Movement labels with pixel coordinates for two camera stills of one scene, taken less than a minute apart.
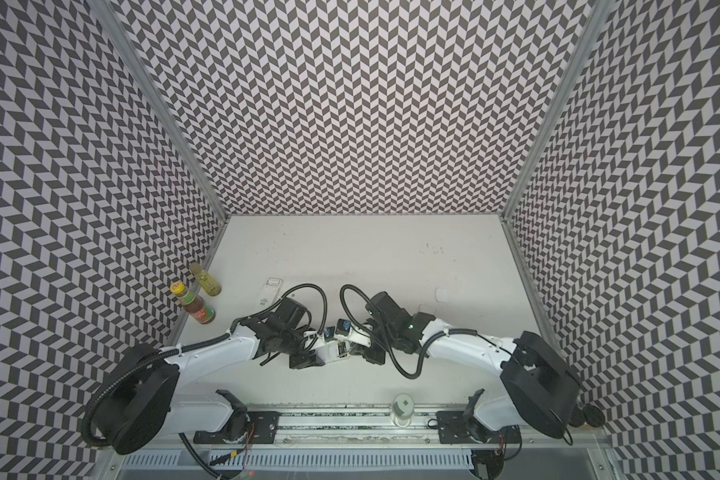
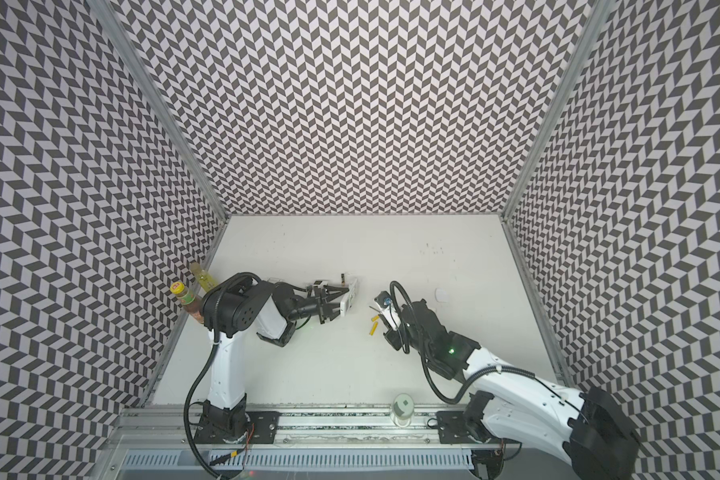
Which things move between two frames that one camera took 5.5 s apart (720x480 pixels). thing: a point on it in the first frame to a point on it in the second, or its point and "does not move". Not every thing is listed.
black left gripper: (306, 362) to (325, 311)
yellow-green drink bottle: (211, 286) does not move
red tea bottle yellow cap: (193, 304) does not move
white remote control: (330, 351) to (346, 302)
